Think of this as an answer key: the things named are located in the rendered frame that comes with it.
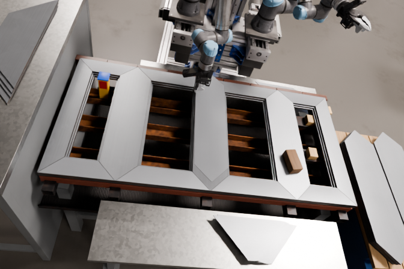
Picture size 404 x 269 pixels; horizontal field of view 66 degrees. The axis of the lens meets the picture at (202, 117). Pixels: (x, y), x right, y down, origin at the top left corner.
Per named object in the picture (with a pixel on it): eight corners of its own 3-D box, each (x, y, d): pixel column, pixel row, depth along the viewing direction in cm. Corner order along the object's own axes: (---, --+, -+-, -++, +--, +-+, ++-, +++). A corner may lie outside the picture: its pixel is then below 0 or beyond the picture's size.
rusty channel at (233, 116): (324, 136, 208) (329, 132, 204) (65, 99, 182) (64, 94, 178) (322, 126, 213) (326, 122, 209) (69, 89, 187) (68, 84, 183)
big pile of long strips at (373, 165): (446, 272, 155) (456, 269, 150) (374, 266, 149) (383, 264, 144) (389, 139, 203) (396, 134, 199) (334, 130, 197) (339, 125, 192)
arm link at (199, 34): (206, 37, 174) (215, 50, 169) (188, 39, 170) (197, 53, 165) (210, 26, 168) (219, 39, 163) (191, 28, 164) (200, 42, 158)
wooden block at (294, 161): (299, 173, 165) (303, 169, 161) (289, 173, 163) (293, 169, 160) (291, 153, 172) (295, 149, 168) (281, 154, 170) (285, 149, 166)
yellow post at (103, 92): (108, 103, 186) (107, 81, 171) (100, 102, 185) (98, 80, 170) (110, 96, 189) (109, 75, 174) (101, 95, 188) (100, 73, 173)
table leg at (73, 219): (80, 231, 204) (68, 189, 151) (71, 230, 203) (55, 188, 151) (83, 222, 208) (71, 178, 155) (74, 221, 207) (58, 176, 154)
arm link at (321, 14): (303, 15, 177) (312, -1, 169) (318, 15, 182) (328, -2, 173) (311, 24, 174) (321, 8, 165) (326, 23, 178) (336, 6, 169)
